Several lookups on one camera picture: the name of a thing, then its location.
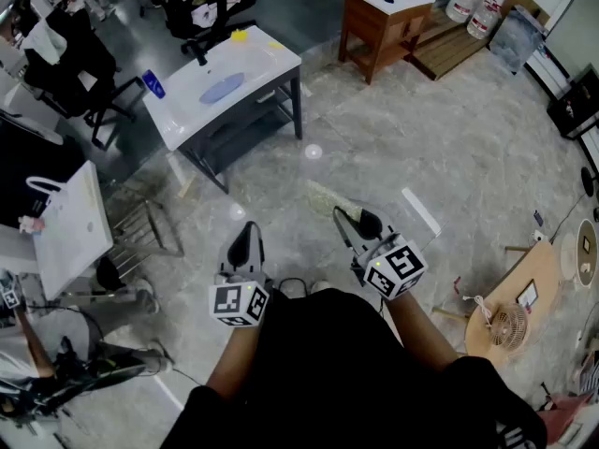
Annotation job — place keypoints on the black shelf unit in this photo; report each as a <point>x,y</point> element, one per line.
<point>578,105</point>

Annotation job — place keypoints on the person's white shoe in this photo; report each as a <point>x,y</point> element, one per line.
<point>320,285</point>
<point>296,290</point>

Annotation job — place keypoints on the white rectangular sink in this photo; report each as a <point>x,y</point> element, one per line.
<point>75,232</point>

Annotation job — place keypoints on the wooden cabinet with white sink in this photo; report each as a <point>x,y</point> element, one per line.
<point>384,26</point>

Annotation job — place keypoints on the yellow dish brush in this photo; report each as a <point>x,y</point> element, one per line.
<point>239,35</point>

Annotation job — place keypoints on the round wooden tray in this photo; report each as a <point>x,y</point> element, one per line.
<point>590,269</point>

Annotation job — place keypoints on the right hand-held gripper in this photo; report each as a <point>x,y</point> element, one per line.
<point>395,269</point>

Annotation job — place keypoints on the person's right forearm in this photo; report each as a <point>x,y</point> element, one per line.
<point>421,335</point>

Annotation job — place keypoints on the large black machine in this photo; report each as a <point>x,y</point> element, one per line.
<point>18,166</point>

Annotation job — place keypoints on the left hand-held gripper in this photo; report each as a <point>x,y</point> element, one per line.
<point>234,304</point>

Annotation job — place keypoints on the white printed paper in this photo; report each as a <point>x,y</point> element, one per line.
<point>200,15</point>

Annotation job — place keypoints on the large blue plate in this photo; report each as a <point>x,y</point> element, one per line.
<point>222,89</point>

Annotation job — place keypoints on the white sink on dark stand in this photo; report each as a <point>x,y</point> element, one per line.
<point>187,110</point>

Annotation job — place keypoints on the green yellow sponge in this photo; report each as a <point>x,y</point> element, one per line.
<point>323,199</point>

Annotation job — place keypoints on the small beige fan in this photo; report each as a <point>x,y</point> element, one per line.
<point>507,328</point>

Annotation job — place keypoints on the wooden slat pallet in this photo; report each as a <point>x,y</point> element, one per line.
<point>449,45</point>

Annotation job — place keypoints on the black faucet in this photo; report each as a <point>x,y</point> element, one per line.
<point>201,56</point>

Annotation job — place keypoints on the metal rack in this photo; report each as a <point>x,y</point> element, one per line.
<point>140,236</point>

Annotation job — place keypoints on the person's left forearm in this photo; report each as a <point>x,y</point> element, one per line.
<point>234,363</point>

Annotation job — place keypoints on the person's black clothing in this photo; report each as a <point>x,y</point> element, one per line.
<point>337,372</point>

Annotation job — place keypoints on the marble pattern panel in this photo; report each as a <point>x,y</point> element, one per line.
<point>517,40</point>

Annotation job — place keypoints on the white cloth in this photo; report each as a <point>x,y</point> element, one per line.
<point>44,40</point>

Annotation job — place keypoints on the blue bottle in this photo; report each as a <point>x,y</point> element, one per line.
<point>154,83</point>

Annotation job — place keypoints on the clear water jug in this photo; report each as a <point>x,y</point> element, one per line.
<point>484,19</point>
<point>463,0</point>

